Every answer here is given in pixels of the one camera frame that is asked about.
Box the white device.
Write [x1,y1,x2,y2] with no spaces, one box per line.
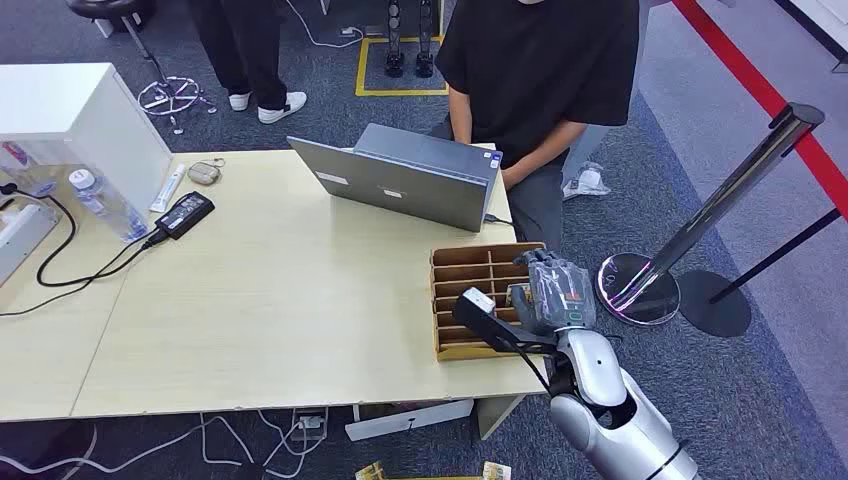
[0,201,61,287]

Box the white power strip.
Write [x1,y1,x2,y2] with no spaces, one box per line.
[291,407,329,443]

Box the black stanchion post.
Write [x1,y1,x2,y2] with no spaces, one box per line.
[676,207,844,339]

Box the person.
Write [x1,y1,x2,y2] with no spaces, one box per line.
[187,0,309,126]
[433,0,654,253]

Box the black stool with chrome base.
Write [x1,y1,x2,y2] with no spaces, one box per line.
[66,0,219,136]

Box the black power cable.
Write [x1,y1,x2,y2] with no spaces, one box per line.
[0,183,170,318]

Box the white box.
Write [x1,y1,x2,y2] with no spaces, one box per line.
[344,398,476,443]

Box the grey earbud case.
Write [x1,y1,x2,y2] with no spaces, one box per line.
[187,157,227,186]

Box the black robot leg stand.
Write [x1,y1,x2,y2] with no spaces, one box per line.
[385,0,407,79]
[415,0,436,79]

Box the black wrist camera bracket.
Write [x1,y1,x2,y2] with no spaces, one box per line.
[452,286,561,356]

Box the chrome stanchion post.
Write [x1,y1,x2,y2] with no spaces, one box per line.
[596,102,826,327]

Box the clear plastic water bottle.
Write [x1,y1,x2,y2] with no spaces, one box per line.
[68,168,150,244]

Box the black power adapter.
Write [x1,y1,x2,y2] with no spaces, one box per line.
[154,191,217,241]

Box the brown cardboard slot organizer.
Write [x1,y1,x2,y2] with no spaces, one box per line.
[429,241,561,363]

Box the white cabinet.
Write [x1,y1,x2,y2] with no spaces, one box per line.
[0,62,175,220]

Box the white tube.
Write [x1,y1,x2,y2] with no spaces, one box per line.
[149,163,187,214]

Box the white floor cable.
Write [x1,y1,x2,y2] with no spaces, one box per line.
[0,410,329,480]
[284,0,366,50]

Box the grey laptop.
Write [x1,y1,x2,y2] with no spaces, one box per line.
[286,123,505,234]

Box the red barrier belt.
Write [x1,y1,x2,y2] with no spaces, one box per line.
[672,0,848,220]

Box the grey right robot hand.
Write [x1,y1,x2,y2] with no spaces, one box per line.
[508,247,598,338]

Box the wooden table leg panel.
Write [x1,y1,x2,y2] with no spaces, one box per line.
[476,394,526,442]

